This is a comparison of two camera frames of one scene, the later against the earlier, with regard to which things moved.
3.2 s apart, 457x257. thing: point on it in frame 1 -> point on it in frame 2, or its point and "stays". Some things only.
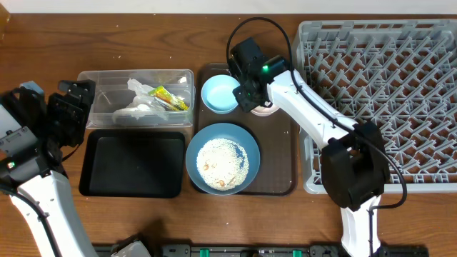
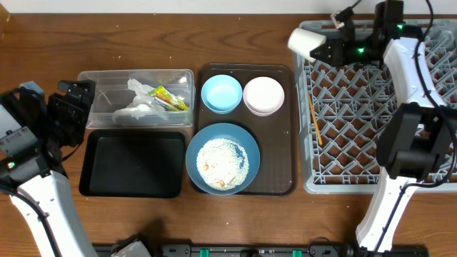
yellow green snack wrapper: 164,97 stays
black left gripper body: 63,121 stays
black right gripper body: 245,100 -> 358,49
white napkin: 143,105 stays
